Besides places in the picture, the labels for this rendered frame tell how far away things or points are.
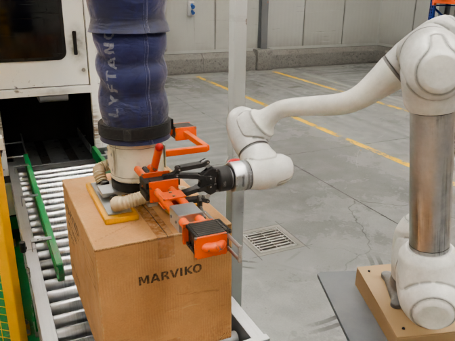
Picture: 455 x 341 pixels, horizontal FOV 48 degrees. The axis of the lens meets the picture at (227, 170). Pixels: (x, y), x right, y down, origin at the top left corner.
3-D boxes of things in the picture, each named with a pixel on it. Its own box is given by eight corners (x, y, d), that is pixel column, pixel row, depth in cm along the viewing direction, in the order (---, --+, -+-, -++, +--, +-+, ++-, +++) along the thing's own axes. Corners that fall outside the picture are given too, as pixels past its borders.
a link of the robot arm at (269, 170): (246, 199, 152) (231, 164, 159) (291, 191, 159) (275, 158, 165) (257, 178, 144) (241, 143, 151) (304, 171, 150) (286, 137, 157)
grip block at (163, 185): (139, 193, 144) (138, 173, 142) (172, 188, 148) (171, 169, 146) (147, 203, 137) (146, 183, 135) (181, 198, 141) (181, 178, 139)
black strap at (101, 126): (92, 127, 165) (91, 115, 164) (160, 120, 174) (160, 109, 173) (106, 145, 146) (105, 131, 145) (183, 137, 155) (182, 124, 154)
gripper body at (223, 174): (233, 168, 144) (204, 172, 140) (233, 195, 147) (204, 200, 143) (223, 160, 150) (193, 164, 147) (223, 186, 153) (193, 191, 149)
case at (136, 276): (72, 276, 197) (61, 179, 184) (170, 255, 213) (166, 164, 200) (105, 375, 146) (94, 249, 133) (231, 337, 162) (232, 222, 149)
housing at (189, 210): (168, 222, 126) (167, 205, 124) (193, 217, 128) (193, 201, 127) (177, 233, 120) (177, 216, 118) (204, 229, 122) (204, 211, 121)
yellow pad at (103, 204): (85, 187, 176) (84, 174, 175) (114, 183, 180) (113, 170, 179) (105, 226, 147) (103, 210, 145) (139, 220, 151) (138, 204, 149)
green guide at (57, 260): (12, 167, 345) (11, 154, 342) (28, 165, 349) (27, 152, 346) (38, 286, 209) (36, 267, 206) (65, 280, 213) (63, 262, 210)
